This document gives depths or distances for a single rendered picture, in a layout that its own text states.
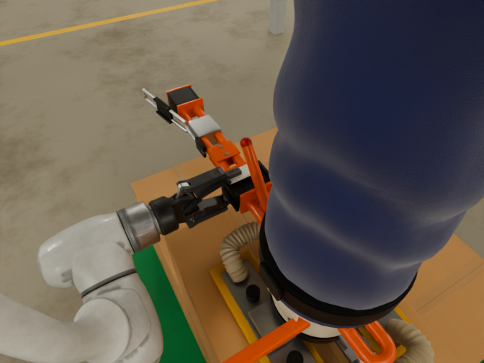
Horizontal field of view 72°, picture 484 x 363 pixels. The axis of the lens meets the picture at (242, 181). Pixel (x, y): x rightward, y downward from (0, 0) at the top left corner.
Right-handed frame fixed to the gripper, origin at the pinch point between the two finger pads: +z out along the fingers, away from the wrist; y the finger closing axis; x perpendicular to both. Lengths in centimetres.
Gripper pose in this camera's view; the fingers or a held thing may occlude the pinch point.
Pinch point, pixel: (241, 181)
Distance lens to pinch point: 74.1
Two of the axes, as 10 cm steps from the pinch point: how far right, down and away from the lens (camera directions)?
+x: 5.0, 6.5, -5.7
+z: 8.6, -3.8, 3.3
